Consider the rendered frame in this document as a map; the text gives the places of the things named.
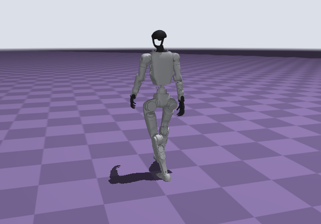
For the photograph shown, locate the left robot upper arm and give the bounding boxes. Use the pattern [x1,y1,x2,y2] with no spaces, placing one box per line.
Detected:
[138,53,152,81]

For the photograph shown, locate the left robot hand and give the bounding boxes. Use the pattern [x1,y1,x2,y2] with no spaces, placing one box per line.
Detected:
[130,94,136,109]

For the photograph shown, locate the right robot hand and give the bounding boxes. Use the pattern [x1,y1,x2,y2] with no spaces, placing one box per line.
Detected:
[177,96,185,116]

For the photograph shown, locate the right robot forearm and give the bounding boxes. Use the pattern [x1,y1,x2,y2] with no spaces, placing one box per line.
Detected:
[176,76,185,100]

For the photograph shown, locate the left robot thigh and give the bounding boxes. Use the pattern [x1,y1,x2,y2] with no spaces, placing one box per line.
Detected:
[143,98,163,145]

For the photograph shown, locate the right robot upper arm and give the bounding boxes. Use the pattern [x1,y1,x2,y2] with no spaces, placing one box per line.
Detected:
[172,53,182,81]

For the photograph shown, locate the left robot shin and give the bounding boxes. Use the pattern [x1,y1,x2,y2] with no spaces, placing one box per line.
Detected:
[151,136,168,175]

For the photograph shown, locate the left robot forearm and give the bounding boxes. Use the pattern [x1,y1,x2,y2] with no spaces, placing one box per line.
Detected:
[131,74,142,97]

